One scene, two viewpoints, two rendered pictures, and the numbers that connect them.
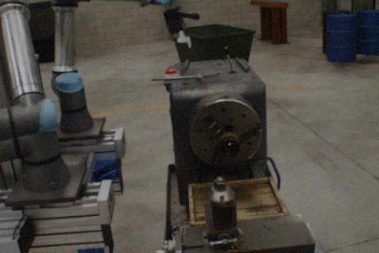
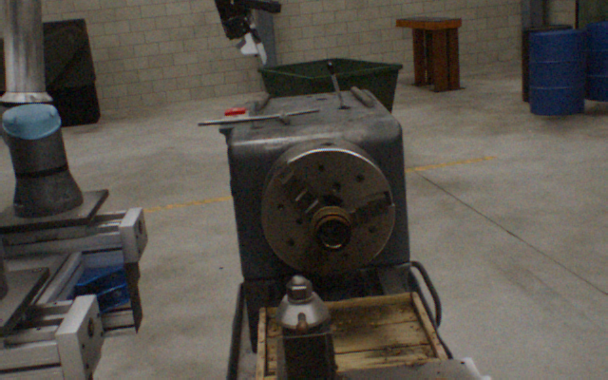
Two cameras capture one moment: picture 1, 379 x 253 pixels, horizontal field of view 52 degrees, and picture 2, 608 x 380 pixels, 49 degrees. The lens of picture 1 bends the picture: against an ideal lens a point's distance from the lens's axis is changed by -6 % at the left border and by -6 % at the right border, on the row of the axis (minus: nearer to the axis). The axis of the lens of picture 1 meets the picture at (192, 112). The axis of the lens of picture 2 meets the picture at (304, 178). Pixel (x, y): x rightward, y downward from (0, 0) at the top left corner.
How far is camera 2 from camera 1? 0.23 m
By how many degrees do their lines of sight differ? 3
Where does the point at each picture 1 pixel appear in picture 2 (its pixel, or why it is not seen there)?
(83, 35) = (114, 83)
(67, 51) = (28, 64)
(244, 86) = (362, 129)
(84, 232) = not seen: outside the picture
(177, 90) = (240, 139)
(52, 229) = not seen: outside the picture
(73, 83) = (36, 122)
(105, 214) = (72, 362)
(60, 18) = (11, 1)
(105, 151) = (104, 250)
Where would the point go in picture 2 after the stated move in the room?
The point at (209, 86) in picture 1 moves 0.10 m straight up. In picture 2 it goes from (299, 129) to (295, 90)
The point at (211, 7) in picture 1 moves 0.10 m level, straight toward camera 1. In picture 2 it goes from (331, 34) to (331, 34)
